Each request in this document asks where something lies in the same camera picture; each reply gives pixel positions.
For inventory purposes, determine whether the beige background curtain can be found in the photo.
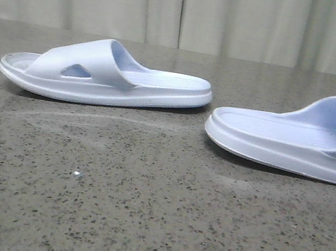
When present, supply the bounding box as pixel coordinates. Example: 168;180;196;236
0;0;336;74

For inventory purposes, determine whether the light blue slipper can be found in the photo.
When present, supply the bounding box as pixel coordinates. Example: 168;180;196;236
0;39;212;108
205;96;336;184

